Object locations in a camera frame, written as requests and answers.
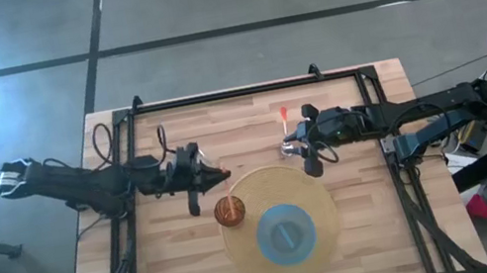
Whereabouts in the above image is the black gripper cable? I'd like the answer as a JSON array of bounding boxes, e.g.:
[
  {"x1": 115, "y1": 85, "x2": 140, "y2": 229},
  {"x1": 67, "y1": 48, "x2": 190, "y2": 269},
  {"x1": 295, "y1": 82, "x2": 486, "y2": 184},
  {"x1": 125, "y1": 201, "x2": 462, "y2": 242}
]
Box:
[{"x1": 154, "y1": 122, "x2": 173, "y2": 158}]

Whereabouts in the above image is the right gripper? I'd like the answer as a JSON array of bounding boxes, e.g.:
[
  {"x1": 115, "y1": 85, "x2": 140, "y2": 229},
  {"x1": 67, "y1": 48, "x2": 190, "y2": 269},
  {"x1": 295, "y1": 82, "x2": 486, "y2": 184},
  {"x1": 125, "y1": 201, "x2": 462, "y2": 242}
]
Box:
[{"x1": 278, "y1": 93, "x2": 378, "y2": 183}]

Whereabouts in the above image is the blue plate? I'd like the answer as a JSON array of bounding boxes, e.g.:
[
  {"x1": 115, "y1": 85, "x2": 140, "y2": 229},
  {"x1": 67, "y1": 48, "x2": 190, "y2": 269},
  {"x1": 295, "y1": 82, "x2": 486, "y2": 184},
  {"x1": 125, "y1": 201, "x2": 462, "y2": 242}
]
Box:
[{"x1": 250, "y1": 198, "x2": 323, "y2": 272}]

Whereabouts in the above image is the black cable loop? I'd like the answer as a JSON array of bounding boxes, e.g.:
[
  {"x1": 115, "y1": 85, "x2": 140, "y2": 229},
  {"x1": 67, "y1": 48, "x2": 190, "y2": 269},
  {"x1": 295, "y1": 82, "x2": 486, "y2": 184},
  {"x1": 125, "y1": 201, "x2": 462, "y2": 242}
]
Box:
[{"x1": 89, "y1": 121, "x2": 118, "y2": 169}]

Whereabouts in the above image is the amber glass cup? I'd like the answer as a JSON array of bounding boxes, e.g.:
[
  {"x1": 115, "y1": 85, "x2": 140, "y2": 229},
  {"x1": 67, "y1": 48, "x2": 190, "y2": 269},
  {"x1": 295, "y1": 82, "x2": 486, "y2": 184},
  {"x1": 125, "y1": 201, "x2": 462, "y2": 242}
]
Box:
[{"x1": 211, "y1": 192, "x2": 248, "y2": 230}]

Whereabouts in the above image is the orange-handled metal spoon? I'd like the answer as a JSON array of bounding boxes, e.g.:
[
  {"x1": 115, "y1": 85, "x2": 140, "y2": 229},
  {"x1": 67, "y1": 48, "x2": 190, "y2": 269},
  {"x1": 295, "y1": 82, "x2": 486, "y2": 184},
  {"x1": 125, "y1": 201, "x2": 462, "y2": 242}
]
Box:
[{"x1": 271, "y1": 104, "x2": 299, "y2": 160}]

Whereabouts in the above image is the black aluminium table frame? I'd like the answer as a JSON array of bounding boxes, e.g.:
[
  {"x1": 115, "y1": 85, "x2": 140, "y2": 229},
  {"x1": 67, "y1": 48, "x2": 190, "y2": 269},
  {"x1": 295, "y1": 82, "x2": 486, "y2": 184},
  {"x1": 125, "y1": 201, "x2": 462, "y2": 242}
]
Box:
[{"x1": 31, "y1": 39, "x2": 487, "y2": 273}]

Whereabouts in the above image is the yellow cable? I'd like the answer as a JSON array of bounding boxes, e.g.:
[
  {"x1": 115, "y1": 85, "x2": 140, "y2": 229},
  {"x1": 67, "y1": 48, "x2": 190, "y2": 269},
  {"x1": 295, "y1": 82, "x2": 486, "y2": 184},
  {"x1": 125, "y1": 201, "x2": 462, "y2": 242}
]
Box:
[{"x1": 453, "y1": 120, "x2": 478, "y2": 146}]

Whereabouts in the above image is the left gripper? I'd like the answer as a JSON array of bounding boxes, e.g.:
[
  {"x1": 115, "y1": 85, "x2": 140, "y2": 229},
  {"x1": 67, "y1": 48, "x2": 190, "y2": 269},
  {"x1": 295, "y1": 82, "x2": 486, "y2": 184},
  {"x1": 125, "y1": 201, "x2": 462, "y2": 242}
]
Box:
[{"x1": 164, "y1": 136, "x2": 239, "y2": 221}]

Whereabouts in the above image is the round woven placemat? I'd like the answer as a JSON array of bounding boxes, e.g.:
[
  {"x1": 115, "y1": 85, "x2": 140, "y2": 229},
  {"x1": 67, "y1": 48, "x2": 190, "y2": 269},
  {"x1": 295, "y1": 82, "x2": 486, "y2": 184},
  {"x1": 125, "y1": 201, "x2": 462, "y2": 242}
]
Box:
[{"x1": 209, "y1": 155, "x2": 349, "y2": 273}]

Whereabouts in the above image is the red object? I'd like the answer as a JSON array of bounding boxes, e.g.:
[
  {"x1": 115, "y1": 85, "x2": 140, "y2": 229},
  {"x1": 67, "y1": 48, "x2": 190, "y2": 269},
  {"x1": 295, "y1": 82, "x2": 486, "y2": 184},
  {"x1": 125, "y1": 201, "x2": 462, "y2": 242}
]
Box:
[{"x1": 463, "y1": 191, "x2": 487, "y2": 226}]

